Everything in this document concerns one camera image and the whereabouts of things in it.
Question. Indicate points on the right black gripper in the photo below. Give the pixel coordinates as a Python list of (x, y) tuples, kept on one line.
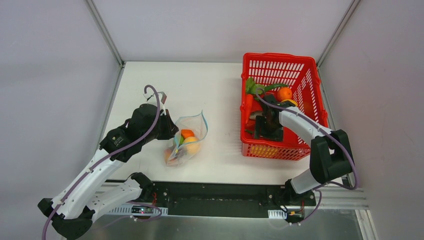
[(268, 131)]

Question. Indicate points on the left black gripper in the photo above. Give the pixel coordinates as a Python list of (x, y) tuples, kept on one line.
[(168, 126)]

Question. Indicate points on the orange tangerine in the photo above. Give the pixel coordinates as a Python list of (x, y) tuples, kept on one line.
[(186, 133)]

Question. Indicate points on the clear zip top bag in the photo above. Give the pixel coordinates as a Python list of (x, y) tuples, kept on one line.
[(198, 124)]

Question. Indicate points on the yellow orange with leaf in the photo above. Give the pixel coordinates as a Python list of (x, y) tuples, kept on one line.
[(191, 145)]

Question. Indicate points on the red chili pepper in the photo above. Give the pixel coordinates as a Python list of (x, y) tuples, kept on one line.
[(250, 125)]

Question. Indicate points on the peach fruit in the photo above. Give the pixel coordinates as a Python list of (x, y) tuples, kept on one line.
[(168, 156)]

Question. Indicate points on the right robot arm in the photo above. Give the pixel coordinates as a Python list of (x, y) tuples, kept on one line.
[(330, 151)]

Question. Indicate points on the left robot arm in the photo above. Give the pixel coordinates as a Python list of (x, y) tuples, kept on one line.
[(73, 211)]

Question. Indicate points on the toy grey fish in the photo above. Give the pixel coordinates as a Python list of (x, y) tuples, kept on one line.
[(254, 115)]

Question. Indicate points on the orange carrot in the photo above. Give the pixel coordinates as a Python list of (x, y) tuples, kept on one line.
[(248, 102)]

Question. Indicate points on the yellow lemon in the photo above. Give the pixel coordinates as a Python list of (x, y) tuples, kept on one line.
[(291, 101)]

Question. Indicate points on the green lettuce leaf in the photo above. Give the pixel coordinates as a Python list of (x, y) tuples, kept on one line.
[(253, 88)]

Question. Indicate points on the red plastic basket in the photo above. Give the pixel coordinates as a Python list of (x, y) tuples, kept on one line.
[(301, 75)]

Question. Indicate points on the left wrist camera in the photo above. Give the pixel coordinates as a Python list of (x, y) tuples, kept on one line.
[(157, 99)]

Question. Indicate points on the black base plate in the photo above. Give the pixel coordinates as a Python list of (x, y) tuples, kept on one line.
[(223, 200)]

